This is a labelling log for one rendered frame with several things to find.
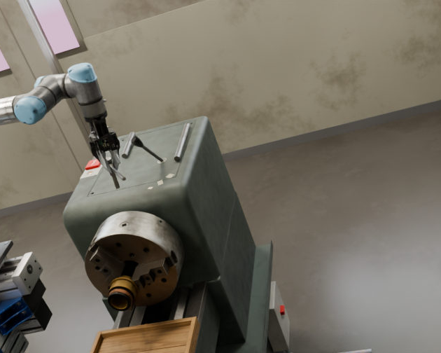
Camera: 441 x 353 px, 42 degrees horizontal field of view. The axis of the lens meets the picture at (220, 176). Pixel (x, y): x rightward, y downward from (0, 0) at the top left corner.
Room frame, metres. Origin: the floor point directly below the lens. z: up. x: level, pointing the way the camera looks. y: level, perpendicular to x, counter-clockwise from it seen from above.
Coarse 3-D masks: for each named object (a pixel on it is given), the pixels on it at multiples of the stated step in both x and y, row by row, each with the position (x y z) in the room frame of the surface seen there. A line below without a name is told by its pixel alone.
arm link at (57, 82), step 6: (42, 78) 1.73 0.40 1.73; (48, 78) 1.71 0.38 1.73; (54, 78) 1.71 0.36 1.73; (60, 78) 1.70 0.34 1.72; (36, 84) 1.73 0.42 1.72; (42, 84) 1.68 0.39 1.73; (48, 84) 1.68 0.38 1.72; (54, 84) 1.68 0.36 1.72; (60, 84) 1.69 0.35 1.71; (54, 90) 1.66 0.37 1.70; (60, 90) 1.68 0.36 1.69; (60, 96) 1.68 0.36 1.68; (66, 96) 1.69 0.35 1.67
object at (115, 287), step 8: (120, 280) 1.49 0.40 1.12; (128, 280) 1.48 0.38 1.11; (112, 288) 1.47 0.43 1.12; (120, 288) 1.46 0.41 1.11; (128, 288) 1.46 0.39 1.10; (136, 288) 1.48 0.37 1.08; (112, 296) 1.44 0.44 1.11; (120, 296) 1.43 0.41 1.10; (128, 296) 1.43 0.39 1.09; (112, 304) 1.45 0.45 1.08; (120, 304) 1.46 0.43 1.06; (128, 304) 1.43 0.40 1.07
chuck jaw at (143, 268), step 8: (144, 264) 1.55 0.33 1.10; (152, 264) 1.53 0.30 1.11; (160, 264) 1.51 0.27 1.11; (168, 264) 1.53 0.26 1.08; (136, 272) 1.52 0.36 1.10; (144, 272) 1.51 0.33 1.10; (152, 272) 1.51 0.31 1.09; (160, 272) 1.50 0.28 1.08; (136, 280) 1.48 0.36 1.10; (144, 280) 1.50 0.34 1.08; (152, 280) 1.49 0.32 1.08
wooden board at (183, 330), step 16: (176, 320) 1.48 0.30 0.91; (192, 320) 1.45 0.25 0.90; (96, 336) 1.54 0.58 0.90; (112, 336) 1.54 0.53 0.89; (128, 336) 1.51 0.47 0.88; (144, 336) 1.48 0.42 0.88; (160, 336) 1.45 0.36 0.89; (176, 336) 1.43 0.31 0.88; (192, 336) 1.38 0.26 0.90; (96, 352) 1.48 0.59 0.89; (112, 352) 1.46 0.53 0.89; (128, 352) 1.43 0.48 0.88; (144, 352) 1.41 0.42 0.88; (160, 352) 1.38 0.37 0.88; (176, 352) 1.36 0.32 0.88; (192, 352) 1.34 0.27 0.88
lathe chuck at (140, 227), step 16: (112, 224) 1.64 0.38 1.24; (144, 224) 1.61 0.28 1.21; (96, 240) 1.60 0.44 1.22; (112, 240) 1.58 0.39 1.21; (128, 240) 1.56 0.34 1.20; (144, 240) 1.55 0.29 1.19; (160, 240) 1.56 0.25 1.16; (176, 240) 1.62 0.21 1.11; (128, 256) 1.57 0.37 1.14; (144, 256) 1.56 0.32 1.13; (160, 256) 1.54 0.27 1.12; (176, 256) 1.56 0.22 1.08; (96, 272) 1.61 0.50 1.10; (128, 272) 1.62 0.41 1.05; (176, 272) 1.53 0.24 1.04; (96, 288) 1.62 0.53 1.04; (144, 288) 1.57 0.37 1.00; (160, 288) 1.55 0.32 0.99; (144, 304) 1.58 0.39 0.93
